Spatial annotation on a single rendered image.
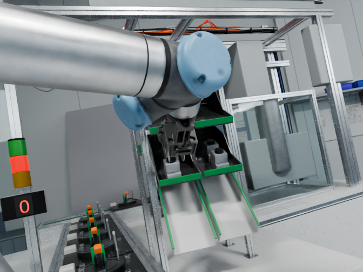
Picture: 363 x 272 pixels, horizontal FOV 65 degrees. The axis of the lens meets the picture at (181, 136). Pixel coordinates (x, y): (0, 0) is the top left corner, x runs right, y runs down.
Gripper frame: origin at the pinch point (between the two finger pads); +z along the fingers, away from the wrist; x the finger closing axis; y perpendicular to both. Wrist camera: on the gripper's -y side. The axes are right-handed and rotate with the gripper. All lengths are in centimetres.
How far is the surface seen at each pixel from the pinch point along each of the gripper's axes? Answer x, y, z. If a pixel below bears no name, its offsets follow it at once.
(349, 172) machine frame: 131, -28, 87
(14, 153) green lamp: -46, -13, 14
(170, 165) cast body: 0.2, -0.7, 8.7
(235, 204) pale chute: 22.8, 7.9, 24.7
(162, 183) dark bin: -2.7, 3.5, 11.9
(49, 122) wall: -135, -287, 321
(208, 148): 15.6, -9.8, 14.9
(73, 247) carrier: -36, 5, 55
